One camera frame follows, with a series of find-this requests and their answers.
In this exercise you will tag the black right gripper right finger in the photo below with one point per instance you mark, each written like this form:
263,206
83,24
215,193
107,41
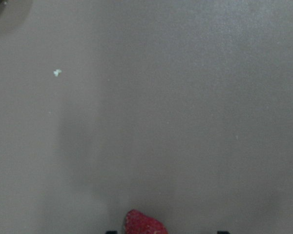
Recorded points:
223,232

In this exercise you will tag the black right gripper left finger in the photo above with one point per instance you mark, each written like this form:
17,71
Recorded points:
111,232

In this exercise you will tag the red strawberry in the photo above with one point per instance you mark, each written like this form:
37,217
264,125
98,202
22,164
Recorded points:
138,223

